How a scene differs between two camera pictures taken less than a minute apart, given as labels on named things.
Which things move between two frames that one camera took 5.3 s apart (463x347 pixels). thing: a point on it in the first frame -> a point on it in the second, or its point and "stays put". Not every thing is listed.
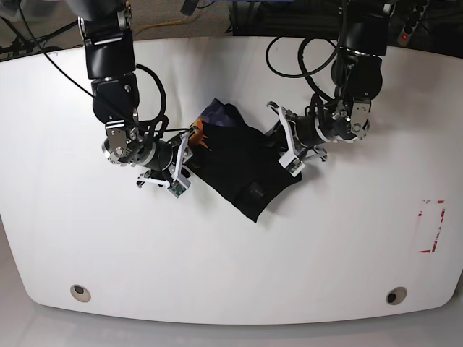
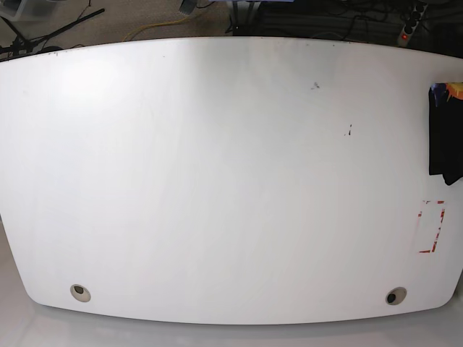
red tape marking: [443, 214] stays put
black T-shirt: [236, 158] -> [445, 138]
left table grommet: [80, 293] stays put
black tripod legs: [24, 43] stays put
